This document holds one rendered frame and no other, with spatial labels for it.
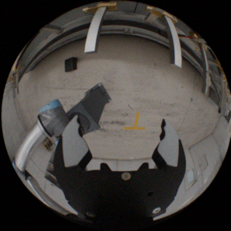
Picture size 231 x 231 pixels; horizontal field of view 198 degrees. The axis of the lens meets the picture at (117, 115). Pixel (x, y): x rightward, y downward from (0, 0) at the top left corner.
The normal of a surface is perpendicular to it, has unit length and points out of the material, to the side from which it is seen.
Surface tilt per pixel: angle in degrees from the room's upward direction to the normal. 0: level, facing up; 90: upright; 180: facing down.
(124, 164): 90
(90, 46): 0
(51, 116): 53
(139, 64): 0
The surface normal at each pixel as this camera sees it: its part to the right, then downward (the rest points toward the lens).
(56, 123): 0.76, 0.24
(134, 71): -0.03, 0.54
